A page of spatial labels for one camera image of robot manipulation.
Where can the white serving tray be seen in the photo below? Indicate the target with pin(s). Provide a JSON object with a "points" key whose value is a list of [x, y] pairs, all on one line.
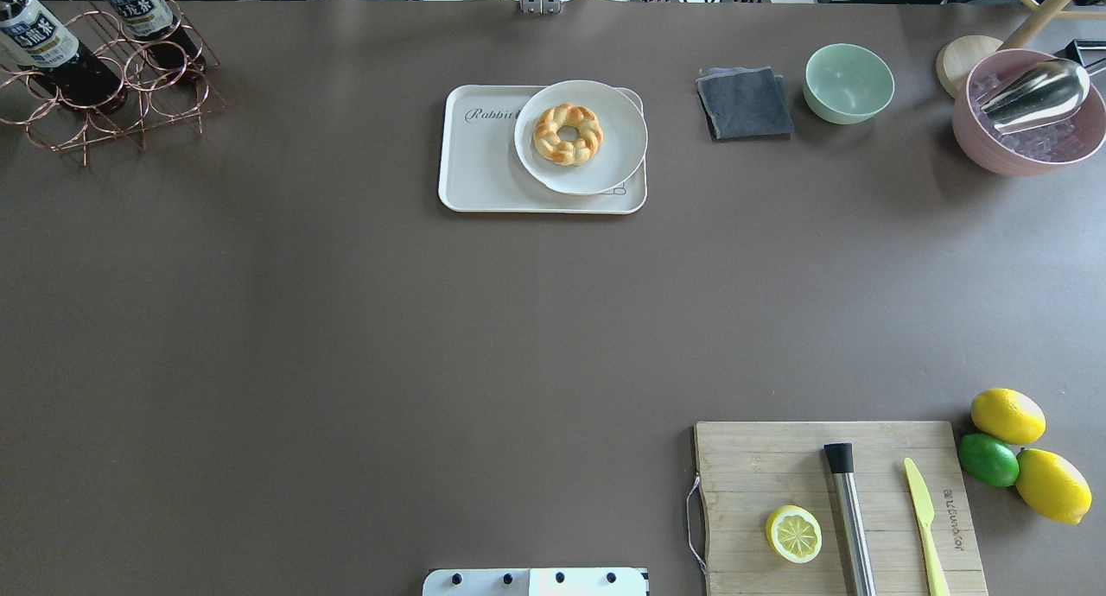
{"points": [[480, 170]]}

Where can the tea bottle in rack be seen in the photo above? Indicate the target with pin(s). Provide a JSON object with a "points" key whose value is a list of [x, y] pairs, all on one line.
{"points": [[41, 42], [169, 45]]}

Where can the white round plate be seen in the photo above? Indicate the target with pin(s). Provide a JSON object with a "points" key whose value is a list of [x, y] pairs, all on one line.
{"points": [[624, 146]]}

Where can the grey folded cloth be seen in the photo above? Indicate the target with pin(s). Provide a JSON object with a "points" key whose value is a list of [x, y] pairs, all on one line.
{"points": [[741, 102]]}

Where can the bamboo cutting board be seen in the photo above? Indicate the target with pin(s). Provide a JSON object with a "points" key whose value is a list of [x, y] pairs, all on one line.
{"points": [[749, 469]]}

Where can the steel muddler black tip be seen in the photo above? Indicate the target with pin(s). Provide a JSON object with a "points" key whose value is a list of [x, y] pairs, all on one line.
{"points": [[839, 457]]}

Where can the half lemon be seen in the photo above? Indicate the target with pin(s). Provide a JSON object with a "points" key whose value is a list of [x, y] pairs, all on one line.
{"points": [[794, 533]]}

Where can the green ceramic bowl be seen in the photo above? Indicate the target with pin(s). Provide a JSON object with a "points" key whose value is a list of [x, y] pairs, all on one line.
{"points": [[846, 84]]}

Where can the green lime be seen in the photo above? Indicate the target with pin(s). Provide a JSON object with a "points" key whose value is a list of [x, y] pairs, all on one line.
{"points": [[988, 459]]}

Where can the round wooden stand base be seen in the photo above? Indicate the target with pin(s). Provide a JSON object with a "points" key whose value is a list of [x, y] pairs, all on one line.
{"points": [[955, 61]]}

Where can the yellow lemon upper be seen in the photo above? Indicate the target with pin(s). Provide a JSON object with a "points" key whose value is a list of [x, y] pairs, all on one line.
{"points": [[1008, 415]]}

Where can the yellow lemon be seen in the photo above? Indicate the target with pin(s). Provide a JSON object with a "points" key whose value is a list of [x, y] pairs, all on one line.
{"points": [[1008, 415], [1052, 486]]}

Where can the yellow plastic knife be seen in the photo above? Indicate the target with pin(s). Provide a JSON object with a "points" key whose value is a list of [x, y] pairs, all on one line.
{"points": [[925, 514]]}

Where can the pink ice bowl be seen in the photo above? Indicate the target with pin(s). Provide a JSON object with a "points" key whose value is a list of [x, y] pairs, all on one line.
{"points": [[984, 147]]}

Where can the yellow lemon lower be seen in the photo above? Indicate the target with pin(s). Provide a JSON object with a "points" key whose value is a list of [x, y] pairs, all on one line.
{"points": [[1052, 486]]}

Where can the metal ice scoop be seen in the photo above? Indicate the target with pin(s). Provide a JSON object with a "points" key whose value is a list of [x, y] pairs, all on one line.
{"points": [[1049, 91]]}

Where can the braided ring pastry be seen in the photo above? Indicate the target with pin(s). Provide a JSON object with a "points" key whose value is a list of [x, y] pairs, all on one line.
{"points": [[568, 135]]}

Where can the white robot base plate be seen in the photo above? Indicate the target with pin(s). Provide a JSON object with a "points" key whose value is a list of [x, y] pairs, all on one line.
{"points": [[564, 580]]}

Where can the copper wire bottle rack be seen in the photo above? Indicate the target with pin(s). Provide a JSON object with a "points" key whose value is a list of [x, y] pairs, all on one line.
{"points": [[155, 98]]}

